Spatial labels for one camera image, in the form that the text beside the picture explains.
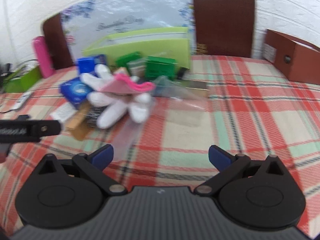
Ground gold slim box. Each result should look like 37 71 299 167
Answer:
65 102 94 141

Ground steel wool scrubber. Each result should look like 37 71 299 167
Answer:
85 106 107 128

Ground blue carton box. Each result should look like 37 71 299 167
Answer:
60 77 93 109

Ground clear plastic cup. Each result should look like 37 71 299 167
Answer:
112 76 208 161

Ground long dark blue box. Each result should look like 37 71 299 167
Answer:
176 80 209 98

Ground white glove pink cuff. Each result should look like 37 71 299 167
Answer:
80 64 156 94

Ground blue square tin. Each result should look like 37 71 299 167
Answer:
76 54 107 76

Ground black tape roll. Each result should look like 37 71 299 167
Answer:
176 67 189 80

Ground green box front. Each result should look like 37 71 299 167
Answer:
144 56 177 80

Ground small green tray box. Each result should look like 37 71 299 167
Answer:
3 66 42 93

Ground plaid bed sheet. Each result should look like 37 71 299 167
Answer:
1 56 319 238

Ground pink thermos bottle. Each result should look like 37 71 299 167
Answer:
32 36 55 79

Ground brown cardboard box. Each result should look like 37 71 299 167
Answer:
263 29 320 85

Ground light green cardboard box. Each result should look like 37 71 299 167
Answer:
82 27 191 68

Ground dark brown headboard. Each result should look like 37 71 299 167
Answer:
42 0 255 69

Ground floral plastic-wrapped pillow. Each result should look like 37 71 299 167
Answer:
60 0 196 57

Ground black cables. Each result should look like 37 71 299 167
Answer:
0 58 38 86

